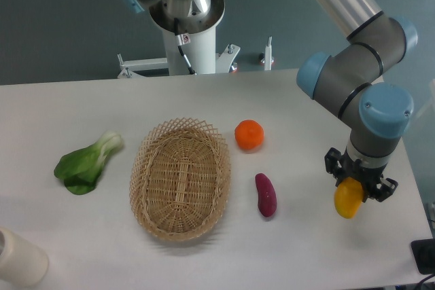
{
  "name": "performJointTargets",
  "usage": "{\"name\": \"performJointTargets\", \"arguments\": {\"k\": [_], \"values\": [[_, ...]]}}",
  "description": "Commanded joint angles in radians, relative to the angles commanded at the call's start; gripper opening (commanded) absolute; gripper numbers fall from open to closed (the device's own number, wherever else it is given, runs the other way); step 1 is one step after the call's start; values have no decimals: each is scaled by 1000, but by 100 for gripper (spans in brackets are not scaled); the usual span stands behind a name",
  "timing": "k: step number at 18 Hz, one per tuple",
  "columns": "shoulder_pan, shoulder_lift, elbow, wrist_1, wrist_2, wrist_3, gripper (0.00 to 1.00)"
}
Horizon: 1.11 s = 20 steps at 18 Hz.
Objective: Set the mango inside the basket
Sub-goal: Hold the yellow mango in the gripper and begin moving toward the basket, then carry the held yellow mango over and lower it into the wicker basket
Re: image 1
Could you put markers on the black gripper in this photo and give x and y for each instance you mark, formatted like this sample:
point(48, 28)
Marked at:
point(368, 171)

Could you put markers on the yellow mango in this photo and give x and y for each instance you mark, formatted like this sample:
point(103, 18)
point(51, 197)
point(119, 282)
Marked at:
point(348, 197)

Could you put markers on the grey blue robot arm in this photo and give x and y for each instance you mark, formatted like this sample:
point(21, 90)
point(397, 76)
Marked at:
point(347, 85)

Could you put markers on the woven wicker basket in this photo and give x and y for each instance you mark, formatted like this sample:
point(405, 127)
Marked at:
point(180, 179)

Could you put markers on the purple sweet potato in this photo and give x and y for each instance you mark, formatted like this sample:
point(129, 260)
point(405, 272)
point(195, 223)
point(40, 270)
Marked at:
point(267, 199)

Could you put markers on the black device at edge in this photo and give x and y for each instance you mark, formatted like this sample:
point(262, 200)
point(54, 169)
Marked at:
point(423, 253)

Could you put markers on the orange tangerine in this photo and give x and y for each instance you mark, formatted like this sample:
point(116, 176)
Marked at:
point(249, 134)

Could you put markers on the green bok choy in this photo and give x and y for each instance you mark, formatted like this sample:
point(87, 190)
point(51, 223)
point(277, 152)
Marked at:
point(80, 170)

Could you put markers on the cream white cylinder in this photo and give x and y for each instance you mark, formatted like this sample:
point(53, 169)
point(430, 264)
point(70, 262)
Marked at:
point(23, 263)

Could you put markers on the white bracket with red foot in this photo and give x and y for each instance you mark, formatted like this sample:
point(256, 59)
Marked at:
point(266, 58)

